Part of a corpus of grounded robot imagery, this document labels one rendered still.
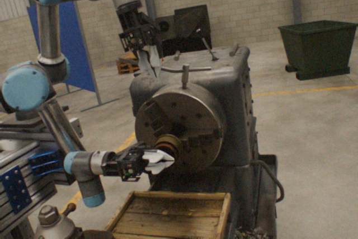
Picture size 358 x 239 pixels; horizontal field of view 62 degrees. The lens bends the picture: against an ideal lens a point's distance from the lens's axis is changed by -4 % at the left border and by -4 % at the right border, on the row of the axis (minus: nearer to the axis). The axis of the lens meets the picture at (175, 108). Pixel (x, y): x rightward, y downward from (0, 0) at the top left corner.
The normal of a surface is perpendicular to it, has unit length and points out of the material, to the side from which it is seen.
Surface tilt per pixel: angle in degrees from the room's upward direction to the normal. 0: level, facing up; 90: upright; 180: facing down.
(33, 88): 90
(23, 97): 90
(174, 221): 0
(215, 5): 90
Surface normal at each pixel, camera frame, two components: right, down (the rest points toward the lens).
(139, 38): -0.29, 0.34
